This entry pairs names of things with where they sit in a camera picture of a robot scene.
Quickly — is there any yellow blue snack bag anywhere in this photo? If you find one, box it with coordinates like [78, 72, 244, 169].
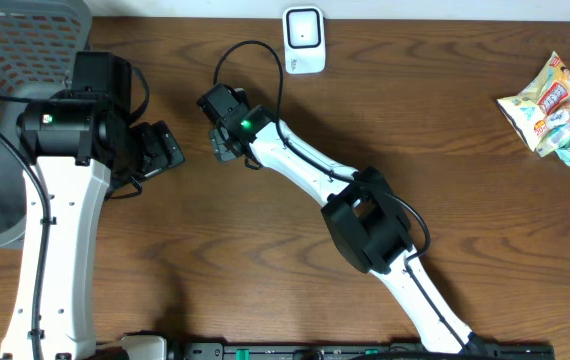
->
[496, 51, 570, 152]

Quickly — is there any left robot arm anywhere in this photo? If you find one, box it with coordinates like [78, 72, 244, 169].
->
[0, 98, 184, 359]

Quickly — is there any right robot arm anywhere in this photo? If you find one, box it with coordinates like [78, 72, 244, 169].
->
[203, 104, 487, 355]

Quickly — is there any white barcode scanner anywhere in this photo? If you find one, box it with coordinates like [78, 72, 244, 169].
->
[282, 6, 326, 75]

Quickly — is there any grey plastic mesh basket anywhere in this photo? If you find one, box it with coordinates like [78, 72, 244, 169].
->
[0, 0, 92, 248]

